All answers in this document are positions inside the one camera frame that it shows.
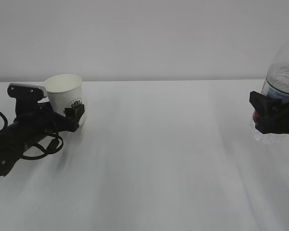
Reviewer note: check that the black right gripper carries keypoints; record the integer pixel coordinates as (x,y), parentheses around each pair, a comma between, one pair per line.
(270,114)

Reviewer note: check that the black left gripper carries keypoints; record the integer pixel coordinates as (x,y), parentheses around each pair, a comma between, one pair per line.
(34,121)

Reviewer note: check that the clear plastic water bottle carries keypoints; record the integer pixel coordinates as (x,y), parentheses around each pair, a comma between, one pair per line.
(276,85)

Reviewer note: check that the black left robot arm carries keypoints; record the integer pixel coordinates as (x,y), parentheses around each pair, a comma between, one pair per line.
(11,151)

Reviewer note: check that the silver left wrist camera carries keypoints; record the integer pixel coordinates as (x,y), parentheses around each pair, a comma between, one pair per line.
(26,92)

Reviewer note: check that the white paper cup green logo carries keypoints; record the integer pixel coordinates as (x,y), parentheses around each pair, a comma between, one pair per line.
(64,92)

